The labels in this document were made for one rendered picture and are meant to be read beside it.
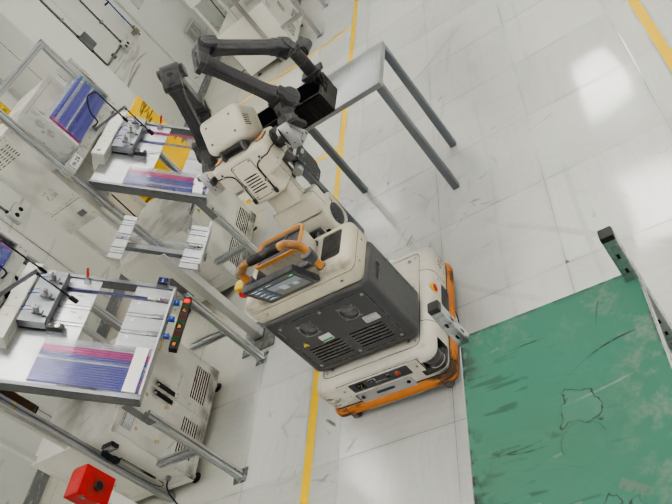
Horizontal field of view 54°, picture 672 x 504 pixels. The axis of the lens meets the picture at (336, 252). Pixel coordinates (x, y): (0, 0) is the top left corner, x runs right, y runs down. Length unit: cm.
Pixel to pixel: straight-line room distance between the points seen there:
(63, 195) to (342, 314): 229
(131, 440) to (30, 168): 179
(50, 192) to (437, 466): 286
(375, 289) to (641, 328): 130
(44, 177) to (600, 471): 367
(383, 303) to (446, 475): 71
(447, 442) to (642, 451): 154
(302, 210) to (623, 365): 170
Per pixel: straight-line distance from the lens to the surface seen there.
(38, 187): 447
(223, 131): 270
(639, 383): 145
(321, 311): 269
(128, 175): 431
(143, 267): 467
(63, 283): 362
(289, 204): 282
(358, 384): 293
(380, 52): 373
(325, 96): 295
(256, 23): 742
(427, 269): 306
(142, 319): 347
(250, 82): 270
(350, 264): 250
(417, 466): 287
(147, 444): 357
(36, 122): 430
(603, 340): 153
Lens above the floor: 214
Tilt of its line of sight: 31 degrees down
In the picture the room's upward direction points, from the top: 45 degrees counter-clockwise
